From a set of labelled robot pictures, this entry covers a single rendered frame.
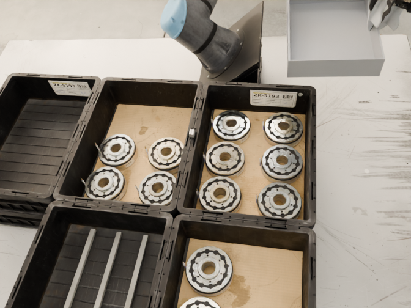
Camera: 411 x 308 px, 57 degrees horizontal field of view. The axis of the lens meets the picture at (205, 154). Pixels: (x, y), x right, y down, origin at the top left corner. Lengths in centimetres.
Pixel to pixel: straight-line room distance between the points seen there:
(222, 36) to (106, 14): 197
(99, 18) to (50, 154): 203
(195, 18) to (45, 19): 221
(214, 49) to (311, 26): 32
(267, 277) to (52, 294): 49
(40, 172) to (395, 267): 96
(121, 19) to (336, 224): 232
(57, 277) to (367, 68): 84
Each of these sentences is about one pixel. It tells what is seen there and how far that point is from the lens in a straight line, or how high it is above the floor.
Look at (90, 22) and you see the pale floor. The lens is 307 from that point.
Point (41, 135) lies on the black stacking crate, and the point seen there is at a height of 83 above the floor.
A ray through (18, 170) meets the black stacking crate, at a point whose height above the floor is 83.
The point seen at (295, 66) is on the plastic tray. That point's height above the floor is 107.
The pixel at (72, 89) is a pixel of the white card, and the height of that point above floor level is 89.
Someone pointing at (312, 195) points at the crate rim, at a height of 92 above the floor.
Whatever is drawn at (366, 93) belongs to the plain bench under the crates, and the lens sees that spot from 138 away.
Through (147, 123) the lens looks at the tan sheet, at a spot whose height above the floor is 83.
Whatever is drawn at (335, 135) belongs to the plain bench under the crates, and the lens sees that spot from 124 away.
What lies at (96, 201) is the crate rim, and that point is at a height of 93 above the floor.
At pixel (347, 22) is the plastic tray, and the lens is 106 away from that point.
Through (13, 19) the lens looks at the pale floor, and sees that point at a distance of 343.
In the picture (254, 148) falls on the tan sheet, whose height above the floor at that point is 83.
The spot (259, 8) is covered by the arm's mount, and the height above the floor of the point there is 94.
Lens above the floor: 168
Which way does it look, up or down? 56 degrees down
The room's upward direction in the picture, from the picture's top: 10 degrees counter-clockwise
